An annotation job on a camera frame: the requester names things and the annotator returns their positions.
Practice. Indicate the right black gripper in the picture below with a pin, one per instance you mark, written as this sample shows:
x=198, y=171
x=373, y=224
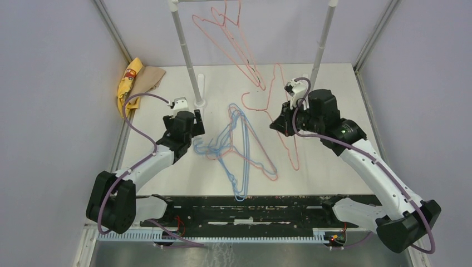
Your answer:
x=284, y=120

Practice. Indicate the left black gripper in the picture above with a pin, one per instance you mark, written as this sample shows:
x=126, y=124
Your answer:
x=197, y=129

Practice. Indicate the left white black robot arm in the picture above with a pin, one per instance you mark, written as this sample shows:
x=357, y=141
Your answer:
x=114, y=203

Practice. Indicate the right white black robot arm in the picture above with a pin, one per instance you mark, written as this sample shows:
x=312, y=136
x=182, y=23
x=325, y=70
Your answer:
x=402, y=217

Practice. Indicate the left grey rack pole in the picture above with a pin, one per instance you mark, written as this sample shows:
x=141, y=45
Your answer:
x=197, y=80

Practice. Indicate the grey rack pole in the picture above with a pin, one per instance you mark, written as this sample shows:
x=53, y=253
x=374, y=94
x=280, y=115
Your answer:
x=197, y=80
x=332, y=4

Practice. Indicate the beige cloth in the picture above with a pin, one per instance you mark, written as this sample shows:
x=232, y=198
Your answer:
x=147, y=79

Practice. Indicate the right grey rack pole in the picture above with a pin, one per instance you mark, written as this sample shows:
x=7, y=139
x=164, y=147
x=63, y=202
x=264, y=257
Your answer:
x=332, y=4

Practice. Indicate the yellow printed cloth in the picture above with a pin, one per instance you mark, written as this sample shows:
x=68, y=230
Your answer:
x=125, y=86

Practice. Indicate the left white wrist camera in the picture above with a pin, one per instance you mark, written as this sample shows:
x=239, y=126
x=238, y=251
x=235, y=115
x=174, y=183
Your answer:
x=179, y=104

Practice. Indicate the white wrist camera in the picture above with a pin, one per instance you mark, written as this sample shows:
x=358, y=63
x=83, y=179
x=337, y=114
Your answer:
x=179, y=104
x=295, y=88

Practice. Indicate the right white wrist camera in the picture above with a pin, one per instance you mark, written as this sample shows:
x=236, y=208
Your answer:
x=295, y=88

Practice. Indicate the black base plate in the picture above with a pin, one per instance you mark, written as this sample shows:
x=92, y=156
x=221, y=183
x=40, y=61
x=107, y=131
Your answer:
x=254, y=217

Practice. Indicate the white slotted cable duct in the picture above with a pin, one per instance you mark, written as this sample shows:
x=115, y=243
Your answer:
x=159, y=236

